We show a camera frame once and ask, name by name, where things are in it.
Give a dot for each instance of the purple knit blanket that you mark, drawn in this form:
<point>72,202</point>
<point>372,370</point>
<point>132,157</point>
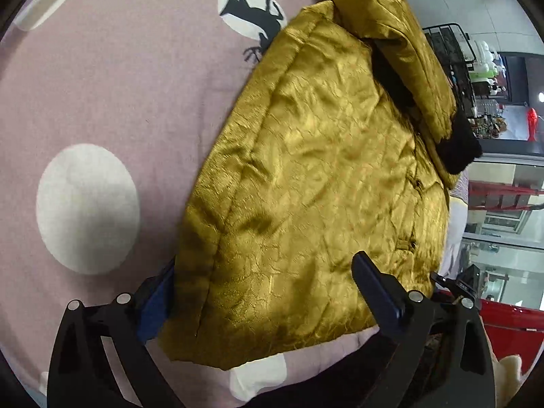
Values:
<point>461,187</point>

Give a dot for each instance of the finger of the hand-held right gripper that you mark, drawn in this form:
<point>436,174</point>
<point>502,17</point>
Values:
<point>393,80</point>

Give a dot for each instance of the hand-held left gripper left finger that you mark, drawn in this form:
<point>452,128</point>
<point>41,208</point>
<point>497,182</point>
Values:
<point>155,306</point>

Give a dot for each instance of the lavender sheet with yellow stripe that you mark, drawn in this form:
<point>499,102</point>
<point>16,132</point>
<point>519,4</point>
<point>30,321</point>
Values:
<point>454,242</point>

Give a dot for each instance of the red fish ornament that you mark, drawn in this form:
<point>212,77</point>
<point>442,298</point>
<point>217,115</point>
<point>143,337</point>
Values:
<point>531,123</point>

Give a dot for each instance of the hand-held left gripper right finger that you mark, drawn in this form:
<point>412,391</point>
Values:
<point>376,293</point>

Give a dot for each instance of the white plush toy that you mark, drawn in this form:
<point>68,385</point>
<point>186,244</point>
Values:
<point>508,374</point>

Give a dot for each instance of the gold satin garment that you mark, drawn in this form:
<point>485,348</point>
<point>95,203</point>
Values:
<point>318,178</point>

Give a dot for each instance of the red box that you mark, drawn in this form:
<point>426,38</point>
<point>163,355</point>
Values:
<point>510,327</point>

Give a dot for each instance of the pink polka dot bedsheet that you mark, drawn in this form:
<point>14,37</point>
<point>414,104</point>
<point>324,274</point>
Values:
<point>127,93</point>

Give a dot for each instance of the white plastic bottles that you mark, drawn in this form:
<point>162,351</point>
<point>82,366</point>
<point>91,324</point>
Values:
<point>486,63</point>

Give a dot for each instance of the red metal shelf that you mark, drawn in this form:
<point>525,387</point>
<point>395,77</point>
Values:
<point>501,195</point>

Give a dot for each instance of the dark cloth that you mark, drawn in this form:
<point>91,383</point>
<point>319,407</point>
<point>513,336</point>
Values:
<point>331,382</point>

